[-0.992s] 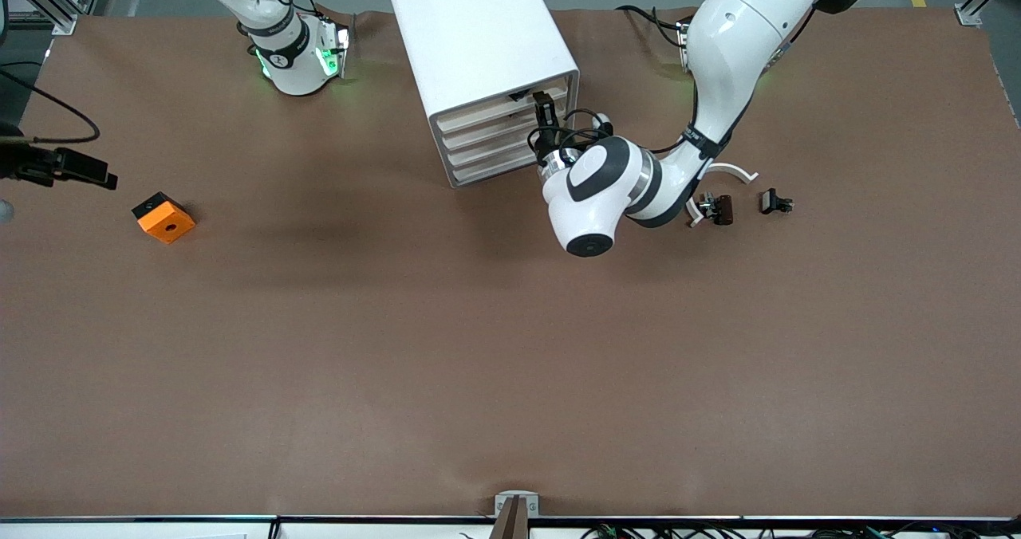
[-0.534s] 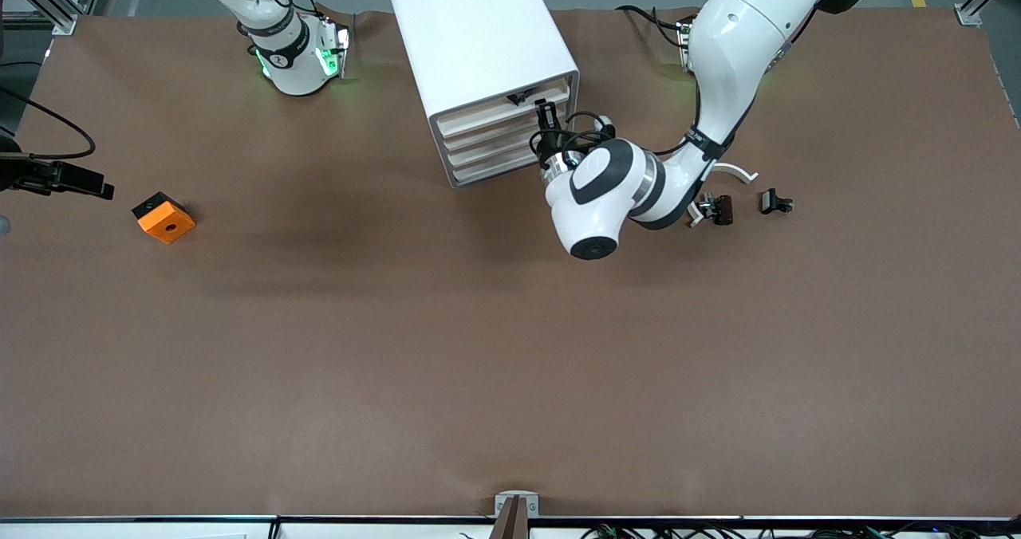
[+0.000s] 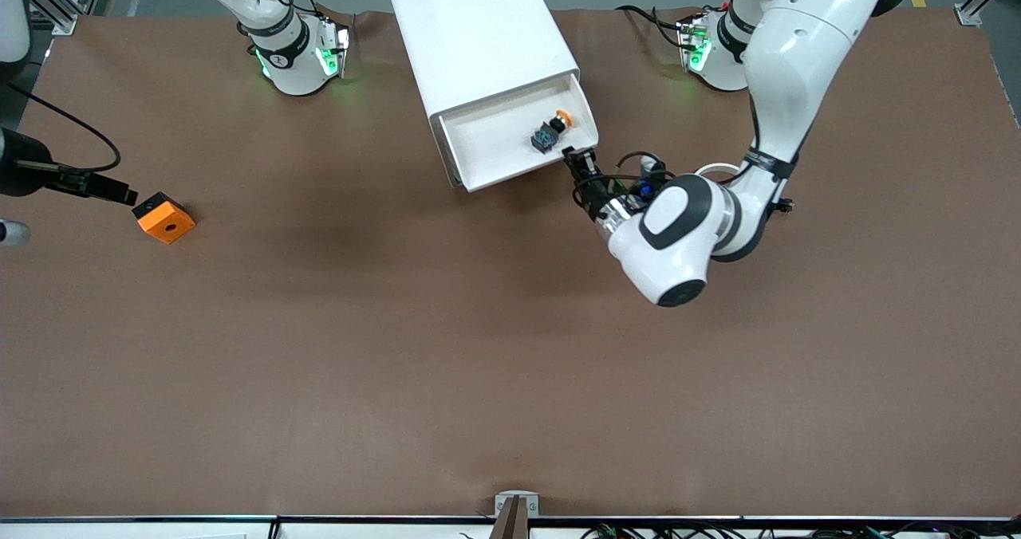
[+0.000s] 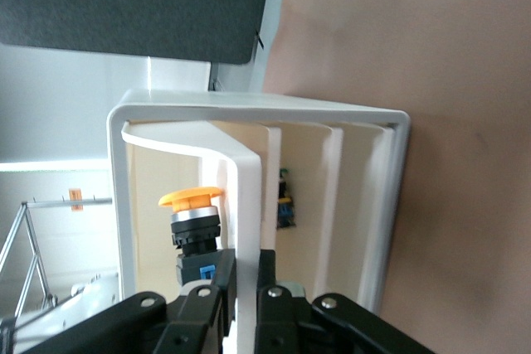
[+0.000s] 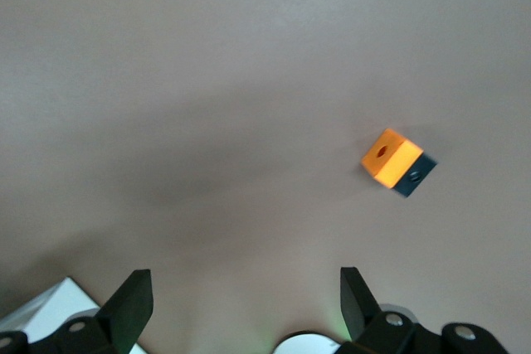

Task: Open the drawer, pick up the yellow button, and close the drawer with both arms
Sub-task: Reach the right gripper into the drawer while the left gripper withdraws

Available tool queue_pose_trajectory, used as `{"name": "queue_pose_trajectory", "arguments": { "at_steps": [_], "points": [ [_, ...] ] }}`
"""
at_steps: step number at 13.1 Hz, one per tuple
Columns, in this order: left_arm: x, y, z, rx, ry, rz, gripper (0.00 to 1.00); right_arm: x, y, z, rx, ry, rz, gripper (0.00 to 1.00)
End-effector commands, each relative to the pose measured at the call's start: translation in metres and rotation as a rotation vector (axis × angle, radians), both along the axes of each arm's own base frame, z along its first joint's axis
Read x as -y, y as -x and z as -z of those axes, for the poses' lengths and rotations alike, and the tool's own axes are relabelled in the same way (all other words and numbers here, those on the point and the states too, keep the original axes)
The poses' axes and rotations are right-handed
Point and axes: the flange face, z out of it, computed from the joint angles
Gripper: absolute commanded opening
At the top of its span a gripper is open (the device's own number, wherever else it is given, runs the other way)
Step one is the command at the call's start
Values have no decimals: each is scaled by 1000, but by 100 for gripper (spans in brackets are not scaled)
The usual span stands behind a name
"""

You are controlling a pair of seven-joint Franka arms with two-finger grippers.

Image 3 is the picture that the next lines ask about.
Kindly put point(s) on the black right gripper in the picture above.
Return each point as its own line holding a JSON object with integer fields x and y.
{"x": 17, "y": 176}

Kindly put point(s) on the white drawer cabinet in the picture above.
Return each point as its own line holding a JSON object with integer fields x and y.
{"x": 471, "y": 29}

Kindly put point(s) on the orange push button blue block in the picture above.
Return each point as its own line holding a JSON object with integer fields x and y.
{"x": 546, "y": 138}

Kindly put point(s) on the grey metal bracket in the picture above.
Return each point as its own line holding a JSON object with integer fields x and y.
{"x": 517, "y": 497}

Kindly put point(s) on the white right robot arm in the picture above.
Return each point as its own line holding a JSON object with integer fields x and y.
{"x": 295, "y": 68}

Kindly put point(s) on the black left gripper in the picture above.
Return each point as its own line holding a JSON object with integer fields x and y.
{"x": 591, "y": 197}

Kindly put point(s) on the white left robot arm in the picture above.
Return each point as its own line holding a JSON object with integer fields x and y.
{"x": 798, "y": 45}

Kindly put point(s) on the orange black button box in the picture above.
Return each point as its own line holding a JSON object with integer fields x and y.
{"x": 167, "y": 224}

